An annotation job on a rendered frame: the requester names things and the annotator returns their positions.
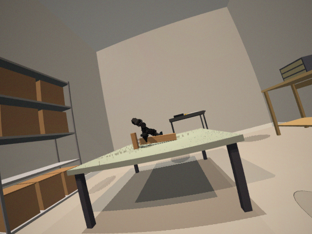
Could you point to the brown wooden post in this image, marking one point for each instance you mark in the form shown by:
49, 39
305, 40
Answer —
134, 140

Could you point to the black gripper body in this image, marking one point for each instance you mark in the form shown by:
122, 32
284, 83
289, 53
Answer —
144, 132

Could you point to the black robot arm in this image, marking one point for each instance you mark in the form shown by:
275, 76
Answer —
139, 122

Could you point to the brown wooden plank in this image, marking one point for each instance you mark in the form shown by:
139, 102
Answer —
157, 139

